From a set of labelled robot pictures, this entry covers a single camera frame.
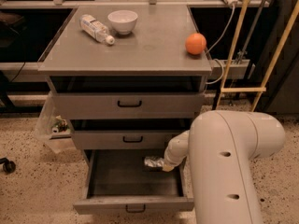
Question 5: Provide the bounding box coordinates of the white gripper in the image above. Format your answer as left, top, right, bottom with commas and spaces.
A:
163, 138, 188, 172

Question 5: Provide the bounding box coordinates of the crushed silver redbull can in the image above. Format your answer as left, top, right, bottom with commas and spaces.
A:
144, 156, 164, 168

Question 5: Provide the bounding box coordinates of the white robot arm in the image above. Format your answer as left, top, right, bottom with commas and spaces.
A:
163, 110, 285, 224

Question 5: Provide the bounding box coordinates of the grey bottom drawer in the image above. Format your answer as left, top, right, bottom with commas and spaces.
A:
74, 149, 194, 215

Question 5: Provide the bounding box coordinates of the grey drawer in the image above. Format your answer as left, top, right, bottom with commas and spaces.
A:
72, 130, 181, 150
52, 93, 204, 119
74, 149, 194, 215

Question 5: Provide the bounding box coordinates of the grey middle drawer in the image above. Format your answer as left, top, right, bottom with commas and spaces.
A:
72, 130, 181, 150

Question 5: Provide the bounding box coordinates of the grey drawer cabinet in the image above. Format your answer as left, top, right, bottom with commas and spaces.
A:
36, 5, 213, 161

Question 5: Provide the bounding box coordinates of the grey top drawer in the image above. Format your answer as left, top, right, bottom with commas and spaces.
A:
52, 93, 204, 119

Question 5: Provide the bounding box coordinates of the clear plastic bag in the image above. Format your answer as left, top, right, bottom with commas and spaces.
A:
34, 92, 75, 153

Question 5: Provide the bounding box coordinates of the orange fruit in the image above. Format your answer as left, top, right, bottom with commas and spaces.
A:
185, 33, 206, 55

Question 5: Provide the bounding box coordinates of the white ceramic bowl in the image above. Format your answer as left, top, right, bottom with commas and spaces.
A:
107, 10, 138, 35

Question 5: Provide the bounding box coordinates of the black caster wheel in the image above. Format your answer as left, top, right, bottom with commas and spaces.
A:
0, 158, 16, 174

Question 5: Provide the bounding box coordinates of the clear plastic water bottle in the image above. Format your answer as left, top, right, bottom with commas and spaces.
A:
79, 14, 115, 46

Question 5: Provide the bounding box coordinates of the white cable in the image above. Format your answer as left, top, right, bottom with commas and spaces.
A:
204, 3, 236, 86

